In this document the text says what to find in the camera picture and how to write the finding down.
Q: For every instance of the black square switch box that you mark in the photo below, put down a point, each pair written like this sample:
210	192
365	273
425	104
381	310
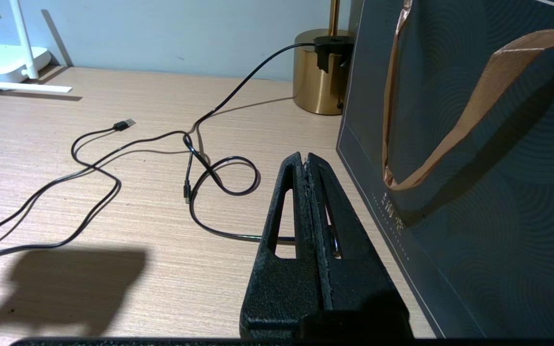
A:
332	48

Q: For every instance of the black box with bag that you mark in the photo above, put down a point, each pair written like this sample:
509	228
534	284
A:
474	240

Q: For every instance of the brass desk lamp dark shade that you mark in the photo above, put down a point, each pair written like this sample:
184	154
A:
315	86

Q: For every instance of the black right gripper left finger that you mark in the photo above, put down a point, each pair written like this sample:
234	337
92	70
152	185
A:
282	288

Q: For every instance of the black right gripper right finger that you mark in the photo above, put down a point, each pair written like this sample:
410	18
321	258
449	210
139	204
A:
363	293

